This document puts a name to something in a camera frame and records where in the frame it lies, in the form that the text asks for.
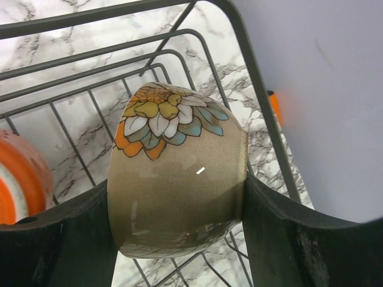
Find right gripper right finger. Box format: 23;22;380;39
244;173;382;286

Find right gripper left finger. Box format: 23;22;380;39
1;181;117;286

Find orange mug black handle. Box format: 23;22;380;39
1;129;53;225

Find white floral bowl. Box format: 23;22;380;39
107;82;248;259

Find orange object at right edge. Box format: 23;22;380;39
268;90;282;126

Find black wire dish rack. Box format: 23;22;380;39
0;0;302;287

